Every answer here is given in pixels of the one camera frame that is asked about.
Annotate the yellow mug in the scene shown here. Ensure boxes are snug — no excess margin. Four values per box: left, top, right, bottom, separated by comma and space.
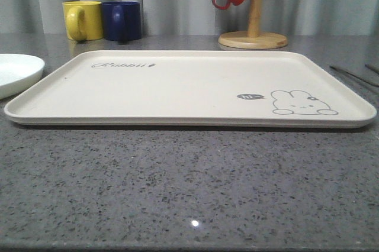
62, 1, 103, 41

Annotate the wooden mug tree stand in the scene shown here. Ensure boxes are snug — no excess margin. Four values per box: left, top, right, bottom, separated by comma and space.
218, 0, 288, 50

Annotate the steel chopstick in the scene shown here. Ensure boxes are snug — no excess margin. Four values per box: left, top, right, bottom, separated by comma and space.
329, 64, 378, 88

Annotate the navy blue mug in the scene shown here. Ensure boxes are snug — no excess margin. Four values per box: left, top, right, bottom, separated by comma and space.
101, 1, 142, 41

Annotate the white round plate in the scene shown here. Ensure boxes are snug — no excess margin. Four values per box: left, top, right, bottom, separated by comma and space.
1, 54, 45, 99

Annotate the beige rabbit serving tray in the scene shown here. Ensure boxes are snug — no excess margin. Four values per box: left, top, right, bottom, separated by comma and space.
4, 50, 377, 128

